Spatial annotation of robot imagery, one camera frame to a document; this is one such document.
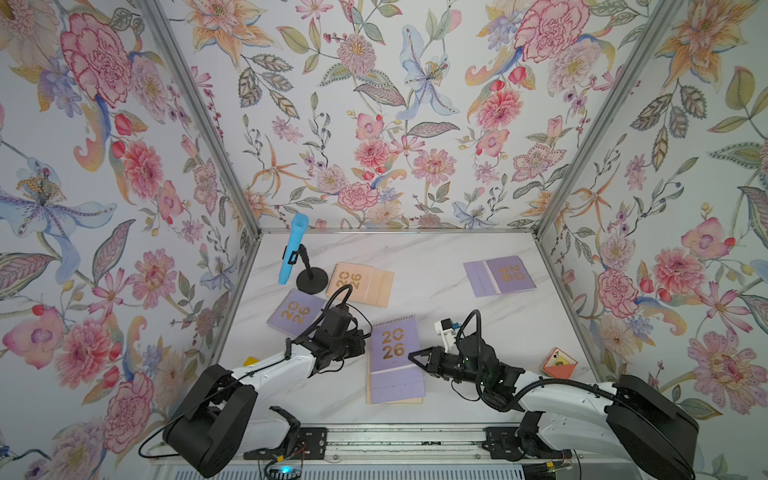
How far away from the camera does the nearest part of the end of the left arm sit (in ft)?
2.11

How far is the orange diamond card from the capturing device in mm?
858

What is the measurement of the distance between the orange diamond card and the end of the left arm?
55 centimetres

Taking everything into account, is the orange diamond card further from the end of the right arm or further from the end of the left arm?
the end of the left arm
